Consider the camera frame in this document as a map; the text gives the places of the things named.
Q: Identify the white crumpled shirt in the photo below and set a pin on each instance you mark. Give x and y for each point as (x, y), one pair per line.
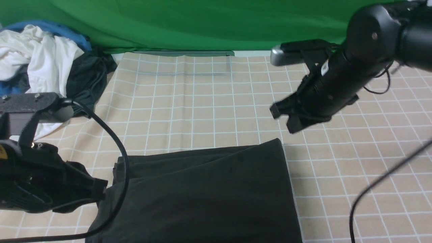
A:
(40, 67)

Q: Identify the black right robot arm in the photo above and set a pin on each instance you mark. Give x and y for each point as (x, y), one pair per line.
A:
(377, 35)

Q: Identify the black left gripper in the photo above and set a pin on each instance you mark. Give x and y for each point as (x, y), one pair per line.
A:
(35, 179)

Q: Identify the beige grid-pattern table mat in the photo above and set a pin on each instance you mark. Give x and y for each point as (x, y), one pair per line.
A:
(161, 104)

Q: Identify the dark teal crumpled shirt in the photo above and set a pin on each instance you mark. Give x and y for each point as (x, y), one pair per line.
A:
(67, 70)

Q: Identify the dark gray long-sleeve top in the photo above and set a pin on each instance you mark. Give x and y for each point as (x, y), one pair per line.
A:
(236, 194)

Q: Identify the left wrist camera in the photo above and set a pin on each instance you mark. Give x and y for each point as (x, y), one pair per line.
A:
(21, 114)

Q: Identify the green backdrop cloth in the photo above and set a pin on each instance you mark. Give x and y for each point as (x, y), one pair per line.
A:
(127, 25)

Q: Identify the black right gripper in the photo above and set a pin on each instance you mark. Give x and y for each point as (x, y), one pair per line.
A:
(315, 101)

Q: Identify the gray-green bar under backdrop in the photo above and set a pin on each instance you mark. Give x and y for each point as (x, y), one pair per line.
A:
(177, 53)

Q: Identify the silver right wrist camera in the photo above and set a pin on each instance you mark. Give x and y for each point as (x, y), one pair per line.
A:
(311, 52)

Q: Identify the blue crumpled garment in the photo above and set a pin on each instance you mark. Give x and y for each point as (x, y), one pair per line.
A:
(57, 32)

